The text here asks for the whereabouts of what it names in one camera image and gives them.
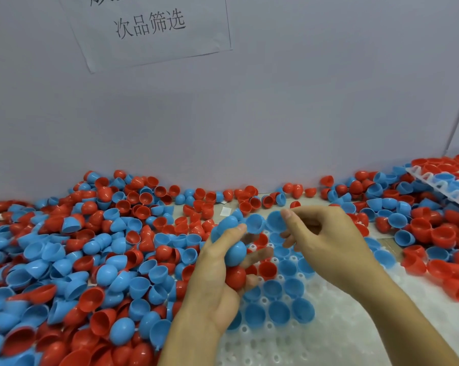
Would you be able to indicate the person's right hand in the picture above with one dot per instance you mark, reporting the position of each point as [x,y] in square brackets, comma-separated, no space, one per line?
[334,247]

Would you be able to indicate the person's left hand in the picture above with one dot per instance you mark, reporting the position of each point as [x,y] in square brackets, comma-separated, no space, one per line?
[208,285]

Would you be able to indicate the person's right thumb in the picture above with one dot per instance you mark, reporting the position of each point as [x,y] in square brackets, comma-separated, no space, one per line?
[293,239]

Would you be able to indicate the person's left thumb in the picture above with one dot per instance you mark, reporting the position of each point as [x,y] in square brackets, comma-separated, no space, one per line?
[229,237]

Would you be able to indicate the blue plastic half shell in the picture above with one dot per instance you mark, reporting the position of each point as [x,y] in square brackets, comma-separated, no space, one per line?
[224,224]
[237,214]
[236,253]
[274,221]
[255,223]

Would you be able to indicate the red plastic half shell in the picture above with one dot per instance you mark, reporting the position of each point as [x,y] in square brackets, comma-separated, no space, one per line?
[260,240]
[236,278]
[251,270]
[268,270]

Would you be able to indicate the person's left forearm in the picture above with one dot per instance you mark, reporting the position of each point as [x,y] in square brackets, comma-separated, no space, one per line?
[191,344]

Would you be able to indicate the person's right forearm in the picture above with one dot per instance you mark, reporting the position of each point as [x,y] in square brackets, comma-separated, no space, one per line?
[405,323]

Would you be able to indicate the small white paper scrap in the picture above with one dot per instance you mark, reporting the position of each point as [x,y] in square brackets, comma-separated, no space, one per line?
[225,211]

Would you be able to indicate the rows of blue seated shells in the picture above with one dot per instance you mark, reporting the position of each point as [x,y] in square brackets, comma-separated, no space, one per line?
[279,312]

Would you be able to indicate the white plastic holed tray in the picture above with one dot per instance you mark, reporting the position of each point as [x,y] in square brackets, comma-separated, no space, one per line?
[328,339]

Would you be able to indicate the pile of red and blue shells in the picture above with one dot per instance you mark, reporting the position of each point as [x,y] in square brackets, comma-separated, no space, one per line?
[424,232]
[80,262]

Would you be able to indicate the clear plastic tray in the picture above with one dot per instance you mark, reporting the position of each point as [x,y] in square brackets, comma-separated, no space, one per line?
[448,186]

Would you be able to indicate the white paper sign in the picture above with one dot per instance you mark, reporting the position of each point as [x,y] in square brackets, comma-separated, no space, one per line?
[149,30]

